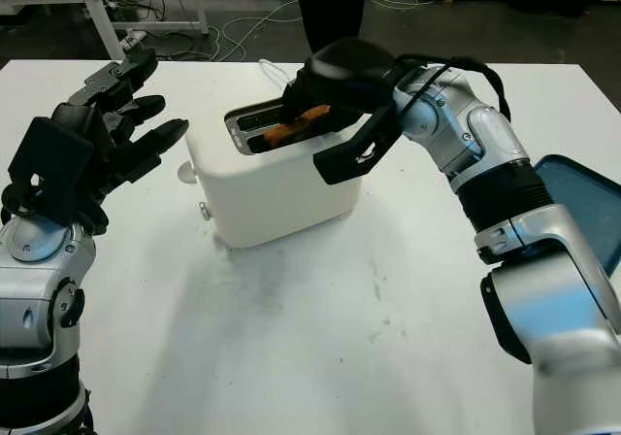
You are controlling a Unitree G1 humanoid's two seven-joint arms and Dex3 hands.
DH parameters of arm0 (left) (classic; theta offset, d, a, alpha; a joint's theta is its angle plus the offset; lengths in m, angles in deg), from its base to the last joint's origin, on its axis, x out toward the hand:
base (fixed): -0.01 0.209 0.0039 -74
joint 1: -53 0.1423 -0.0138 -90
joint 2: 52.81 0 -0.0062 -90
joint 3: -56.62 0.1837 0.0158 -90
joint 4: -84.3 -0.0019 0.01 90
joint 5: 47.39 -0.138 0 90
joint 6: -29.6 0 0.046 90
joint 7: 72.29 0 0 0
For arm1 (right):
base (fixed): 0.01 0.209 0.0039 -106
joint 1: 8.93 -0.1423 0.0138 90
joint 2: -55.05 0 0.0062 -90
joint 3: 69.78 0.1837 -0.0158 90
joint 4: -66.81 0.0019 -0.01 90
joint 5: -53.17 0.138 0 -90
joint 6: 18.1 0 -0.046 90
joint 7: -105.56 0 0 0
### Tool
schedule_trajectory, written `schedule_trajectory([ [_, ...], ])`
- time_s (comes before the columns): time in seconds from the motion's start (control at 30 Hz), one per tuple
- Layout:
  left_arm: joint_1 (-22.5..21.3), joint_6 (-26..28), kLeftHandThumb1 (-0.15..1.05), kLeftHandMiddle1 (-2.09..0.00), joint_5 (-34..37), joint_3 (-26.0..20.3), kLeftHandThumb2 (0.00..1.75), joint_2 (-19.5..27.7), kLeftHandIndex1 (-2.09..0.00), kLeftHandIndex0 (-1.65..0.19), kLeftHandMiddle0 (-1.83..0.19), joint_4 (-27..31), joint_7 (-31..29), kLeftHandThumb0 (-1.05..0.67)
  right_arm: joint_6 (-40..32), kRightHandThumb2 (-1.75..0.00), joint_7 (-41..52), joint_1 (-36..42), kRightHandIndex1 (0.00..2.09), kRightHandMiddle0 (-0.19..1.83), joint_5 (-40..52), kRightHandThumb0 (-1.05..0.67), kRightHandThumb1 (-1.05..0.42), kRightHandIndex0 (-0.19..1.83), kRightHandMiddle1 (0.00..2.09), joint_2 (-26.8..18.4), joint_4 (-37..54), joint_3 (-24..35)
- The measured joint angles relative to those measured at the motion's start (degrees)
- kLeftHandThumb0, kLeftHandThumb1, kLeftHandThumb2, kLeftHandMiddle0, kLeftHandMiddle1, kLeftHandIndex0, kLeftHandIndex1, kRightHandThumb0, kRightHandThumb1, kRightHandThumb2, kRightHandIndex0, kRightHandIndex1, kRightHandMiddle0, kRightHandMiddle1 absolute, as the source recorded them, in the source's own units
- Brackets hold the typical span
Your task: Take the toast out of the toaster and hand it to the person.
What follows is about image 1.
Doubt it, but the white floor cable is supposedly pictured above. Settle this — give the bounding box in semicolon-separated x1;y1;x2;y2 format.
208;0;302;62

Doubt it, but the white toaster power cord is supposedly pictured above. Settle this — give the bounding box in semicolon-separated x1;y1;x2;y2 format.
259;58;303;86

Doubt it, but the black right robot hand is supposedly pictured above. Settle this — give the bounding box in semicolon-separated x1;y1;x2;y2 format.
280;36;398;133

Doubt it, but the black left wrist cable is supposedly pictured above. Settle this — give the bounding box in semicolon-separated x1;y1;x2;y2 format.
0;182;111;237

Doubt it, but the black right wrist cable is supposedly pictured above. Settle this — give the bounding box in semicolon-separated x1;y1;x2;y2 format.
395;53;511;125

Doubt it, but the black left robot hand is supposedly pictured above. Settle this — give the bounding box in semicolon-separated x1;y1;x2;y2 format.
48;49;190;213

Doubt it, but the white power strip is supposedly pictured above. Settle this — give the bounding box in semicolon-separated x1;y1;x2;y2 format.
118;29;147;50

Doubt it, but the browned toast slice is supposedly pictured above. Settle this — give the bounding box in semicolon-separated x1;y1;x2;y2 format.
263;105;332;148

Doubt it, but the blue plastic tray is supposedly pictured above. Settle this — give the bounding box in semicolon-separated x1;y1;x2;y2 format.
531;152;621;276

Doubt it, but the white two-slot toaster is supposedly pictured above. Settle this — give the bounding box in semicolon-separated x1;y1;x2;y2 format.
177;97;375;251

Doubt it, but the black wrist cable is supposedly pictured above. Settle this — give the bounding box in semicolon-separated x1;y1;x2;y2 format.
0;182;111;237
395;53;511;125

